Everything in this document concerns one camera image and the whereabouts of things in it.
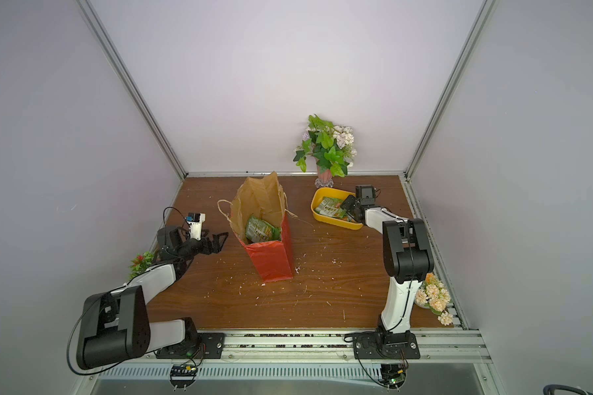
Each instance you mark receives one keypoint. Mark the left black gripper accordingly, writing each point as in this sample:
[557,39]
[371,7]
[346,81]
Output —
[215,248]

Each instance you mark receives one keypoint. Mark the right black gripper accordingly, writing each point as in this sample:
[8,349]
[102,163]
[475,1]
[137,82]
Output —
[348,205]

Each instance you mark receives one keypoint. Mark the green condiment packets pile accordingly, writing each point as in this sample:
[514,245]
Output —
[330,207]

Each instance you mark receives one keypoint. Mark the yellow plastic tray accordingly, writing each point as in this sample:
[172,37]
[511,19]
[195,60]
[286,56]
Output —
[347,223]

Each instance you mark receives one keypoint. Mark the red brown paper bag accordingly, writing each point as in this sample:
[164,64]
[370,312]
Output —
[258,216]

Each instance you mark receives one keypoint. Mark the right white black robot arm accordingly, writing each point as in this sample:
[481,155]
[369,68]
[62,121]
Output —
[407,255]

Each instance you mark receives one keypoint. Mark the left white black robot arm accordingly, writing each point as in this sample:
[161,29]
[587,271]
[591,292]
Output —
[114,326]

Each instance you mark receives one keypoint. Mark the pink vase green plant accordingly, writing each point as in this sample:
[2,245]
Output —
[332,148]

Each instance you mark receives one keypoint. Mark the small red flower plant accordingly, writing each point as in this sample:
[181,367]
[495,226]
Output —
[140,264]

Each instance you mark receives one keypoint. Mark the orange white flower pot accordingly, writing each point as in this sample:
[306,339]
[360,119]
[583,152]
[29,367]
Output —
[433,295]

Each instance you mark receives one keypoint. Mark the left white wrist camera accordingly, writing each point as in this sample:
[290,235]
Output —
[195,222]

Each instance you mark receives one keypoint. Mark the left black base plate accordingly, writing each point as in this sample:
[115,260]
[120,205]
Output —
[206,345]

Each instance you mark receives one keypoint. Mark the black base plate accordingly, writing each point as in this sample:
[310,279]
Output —
[206,345]
[385,346]

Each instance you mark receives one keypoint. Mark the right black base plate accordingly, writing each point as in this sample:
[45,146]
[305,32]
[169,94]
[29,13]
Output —
[385,346]

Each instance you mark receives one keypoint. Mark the aluminium rail frame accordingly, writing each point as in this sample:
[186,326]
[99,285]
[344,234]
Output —
[318,361]

